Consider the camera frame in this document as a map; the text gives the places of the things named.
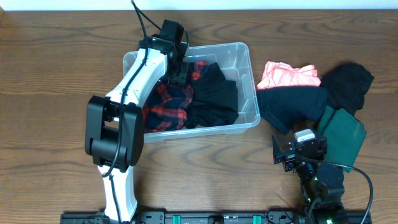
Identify pink folded garment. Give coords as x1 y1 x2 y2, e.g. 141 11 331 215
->
257 61 321 90

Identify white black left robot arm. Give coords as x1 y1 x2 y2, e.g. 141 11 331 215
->
83 20 189 223

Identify navy folded garment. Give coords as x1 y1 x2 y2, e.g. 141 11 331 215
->
257 86 328 134

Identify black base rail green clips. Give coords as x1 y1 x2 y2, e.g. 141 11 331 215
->
60 210 364 224

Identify dark green garment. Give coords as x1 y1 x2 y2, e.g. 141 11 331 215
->
317 106 366 166

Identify clear plastic storage bin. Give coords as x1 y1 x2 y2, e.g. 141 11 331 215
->
122 42 261 144

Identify red navy plaid shirt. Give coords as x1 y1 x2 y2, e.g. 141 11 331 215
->
142 61 210 133

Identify black garment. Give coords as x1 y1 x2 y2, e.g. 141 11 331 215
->
184 61 239 129
320 63 374 116

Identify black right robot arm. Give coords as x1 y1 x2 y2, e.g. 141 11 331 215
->
272 128 349 223

